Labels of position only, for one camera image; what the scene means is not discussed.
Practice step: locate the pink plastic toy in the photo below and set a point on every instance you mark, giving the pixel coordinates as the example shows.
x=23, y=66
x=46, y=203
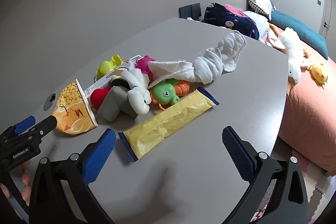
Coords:
x=144, y=65

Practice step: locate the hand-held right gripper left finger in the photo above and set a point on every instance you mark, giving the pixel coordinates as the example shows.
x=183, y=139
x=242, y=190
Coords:
x=99, y=155

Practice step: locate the navy printed blanket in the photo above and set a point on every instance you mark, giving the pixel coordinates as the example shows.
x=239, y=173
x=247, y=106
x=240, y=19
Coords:
x=231, y=22

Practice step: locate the red oval plush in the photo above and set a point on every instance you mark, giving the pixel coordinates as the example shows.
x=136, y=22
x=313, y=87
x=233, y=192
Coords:
x=98, y=98

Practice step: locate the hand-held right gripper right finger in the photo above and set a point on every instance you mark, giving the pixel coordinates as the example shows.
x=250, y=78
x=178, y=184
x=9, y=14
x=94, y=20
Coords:
x=236, y=153

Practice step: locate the black wall socket panel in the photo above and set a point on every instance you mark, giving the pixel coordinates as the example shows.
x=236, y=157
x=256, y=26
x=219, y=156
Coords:
x=189, y=11

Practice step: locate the orange snack carton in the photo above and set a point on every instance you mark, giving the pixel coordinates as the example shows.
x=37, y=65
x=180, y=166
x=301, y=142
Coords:
x=76, y=119

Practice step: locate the yellow-green bear-shaped toy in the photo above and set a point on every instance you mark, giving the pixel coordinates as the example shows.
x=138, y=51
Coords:
x=116, y=60

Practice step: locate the yellow duck plush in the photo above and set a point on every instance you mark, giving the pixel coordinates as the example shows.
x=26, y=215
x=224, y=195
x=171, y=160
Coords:
x=319, y=73

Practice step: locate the white goose plush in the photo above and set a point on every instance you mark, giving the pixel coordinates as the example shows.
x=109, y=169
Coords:
x=291, y=56

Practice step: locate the metal table grommet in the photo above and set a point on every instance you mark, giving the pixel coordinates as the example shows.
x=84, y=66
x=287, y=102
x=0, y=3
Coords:
x=50, y=102

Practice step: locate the checked pillow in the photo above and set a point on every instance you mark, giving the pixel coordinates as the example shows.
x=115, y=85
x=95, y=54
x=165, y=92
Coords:
x=260, y=3

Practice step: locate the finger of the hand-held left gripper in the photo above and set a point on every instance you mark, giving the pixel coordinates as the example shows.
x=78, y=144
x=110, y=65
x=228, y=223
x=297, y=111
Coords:
x=47, y=123
x=25, y=124

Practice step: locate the green turtle toy orange shell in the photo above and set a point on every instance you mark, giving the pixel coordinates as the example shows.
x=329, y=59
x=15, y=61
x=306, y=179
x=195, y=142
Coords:
x=164, y=92

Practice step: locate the pink cloth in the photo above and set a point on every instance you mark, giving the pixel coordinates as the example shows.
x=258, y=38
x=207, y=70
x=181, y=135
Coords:
x=233, y=10

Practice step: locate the white thermometer box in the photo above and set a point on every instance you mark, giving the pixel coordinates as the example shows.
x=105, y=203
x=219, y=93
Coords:
x=103, y=81

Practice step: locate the cream and grey plastic holder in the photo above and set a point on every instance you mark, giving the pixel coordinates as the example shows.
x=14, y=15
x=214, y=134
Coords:
x=115, y=106

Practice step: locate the person's left hand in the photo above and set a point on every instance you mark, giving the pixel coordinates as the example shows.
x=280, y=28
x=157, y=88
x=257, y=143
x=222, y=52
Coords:
x=26, y=182

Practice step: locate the teal cushion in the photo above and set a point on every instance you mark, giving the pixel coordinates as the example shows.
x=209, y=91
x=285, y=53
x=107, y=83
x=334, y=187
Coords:
x=299, y=27

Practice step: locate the bed with pink sheet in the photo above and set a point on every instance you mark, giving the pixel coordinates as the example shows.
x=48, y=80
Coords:
x=309, y=113

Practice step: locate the beige door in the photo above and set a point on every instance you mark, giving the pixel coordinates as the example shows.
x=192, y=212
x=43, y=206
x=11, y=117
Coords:
x=328, y=14

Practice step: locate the white quilted cloth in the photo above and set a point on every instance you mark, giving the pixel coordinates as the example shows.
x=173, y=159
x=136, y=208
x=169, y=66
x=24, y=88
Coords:
x=260, y=23

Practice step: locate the yellow snack packet blue ends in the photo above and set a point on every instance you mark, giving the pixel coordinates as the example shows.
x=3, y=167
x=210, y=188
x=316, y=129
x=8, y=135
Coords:
x=168, y=124

